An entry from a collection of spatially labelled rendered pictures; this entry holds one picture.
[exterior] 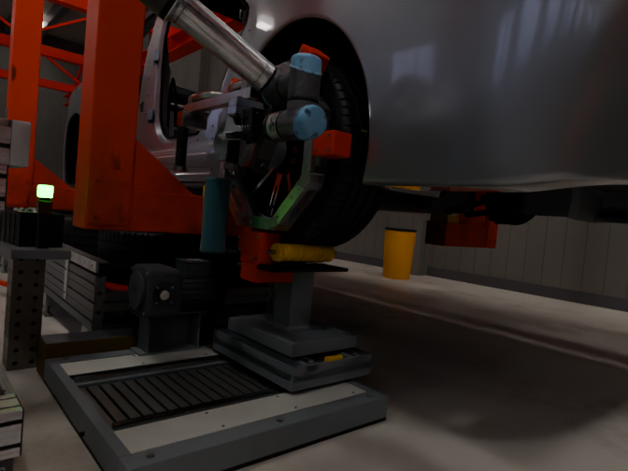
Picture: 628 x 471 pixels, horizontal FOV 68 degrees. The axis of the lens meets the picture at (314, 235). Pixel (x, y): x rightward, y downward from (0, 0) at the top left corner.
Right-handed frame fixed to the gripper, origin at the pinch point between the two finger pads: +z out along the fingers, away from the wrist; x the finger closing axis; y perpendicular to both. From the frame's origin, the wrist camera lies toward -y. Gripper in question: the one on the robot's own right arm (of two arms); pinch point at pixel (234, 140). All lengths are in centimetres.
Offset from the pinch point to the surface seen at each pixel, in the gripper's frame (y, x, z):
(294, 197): -14.0, -20.3, -4.0
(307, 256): -32.7, -32.9, 2.2
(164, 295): -52, 0, 39
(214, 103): 12.9, -1.2, 16.0
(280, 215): -19.8, -20.3, 2.4
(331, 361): -66, -38, -8
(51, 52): 247, -121, 909
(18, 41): 78, 20, 253
